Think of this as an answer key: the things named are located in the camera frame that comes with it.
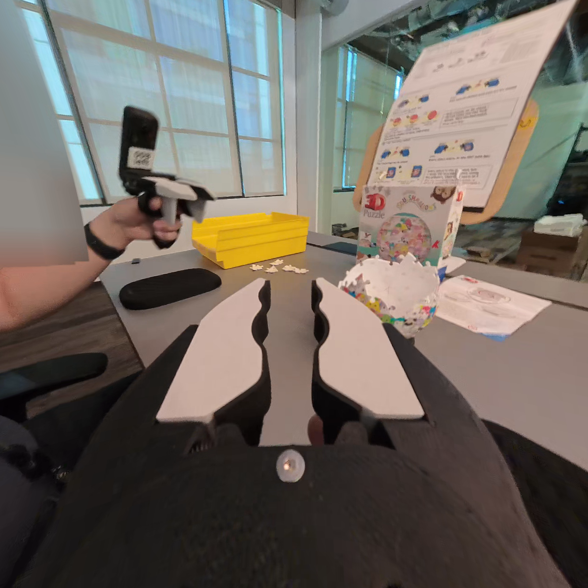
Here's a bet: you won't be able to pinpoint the black padded wrist rest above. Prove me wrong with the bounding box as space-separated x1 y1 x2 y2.
119 268 223 311

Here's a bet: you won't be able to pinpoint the person's left forearm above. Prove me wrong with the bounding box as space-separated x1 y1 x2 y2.
0 252 107 332

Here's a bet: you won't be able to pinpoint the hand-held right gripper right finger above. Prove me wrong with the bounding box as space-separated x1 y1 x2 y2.
311 277 426 421

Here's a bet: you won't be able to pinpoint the person's left hand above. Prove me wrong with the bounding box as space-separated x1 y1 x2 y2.
89 197 182 252

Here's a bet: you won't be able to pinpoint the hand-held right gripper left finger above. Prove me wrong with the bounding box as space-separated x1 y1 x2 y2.
156 277 273 423

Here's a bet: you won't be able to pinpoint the large grid window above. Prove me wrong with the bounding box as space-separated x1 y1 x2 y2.
14 0 286 205

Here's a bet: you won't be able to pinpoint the wooden board with instruction sheet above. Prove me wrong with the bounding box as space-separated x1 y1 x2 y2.
352 0 580 226

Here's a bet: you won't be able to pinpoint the black office chair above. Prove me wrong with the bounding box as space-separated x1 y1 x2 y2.
0 352 109 424

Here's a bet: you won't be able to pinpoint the colourful puzzle box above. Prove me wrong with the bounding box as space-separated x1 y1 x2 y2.
356 183 466 283

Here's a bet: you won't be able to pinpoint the white puzzle pieces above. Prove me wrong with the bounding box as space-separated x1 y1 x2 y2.
249 259 309 275

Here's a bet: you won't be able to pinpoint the yellow plastic bin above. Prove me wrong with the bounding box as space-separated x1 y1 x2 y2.
191 212 311 270

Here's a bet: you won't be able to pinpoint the half-built colourful puzzle ball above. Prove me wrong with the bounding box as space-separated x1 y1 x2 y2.
338 253 441 340

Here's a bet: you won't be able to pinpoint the narrow window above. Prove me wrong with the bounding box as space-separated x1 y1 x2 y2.
337 45 405 190

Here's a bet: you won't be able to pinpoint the brown cardboard box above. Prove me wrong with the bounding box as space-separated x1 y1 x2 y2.
517 229 588 282

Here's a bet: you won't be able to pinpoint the black wristband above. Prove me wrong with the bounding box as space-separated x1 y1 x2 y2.
84 222 126 262

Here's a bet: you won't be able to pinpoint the folded paper instruction leaflet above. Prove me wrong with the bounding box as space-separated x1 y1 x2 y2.
434 275 552 341

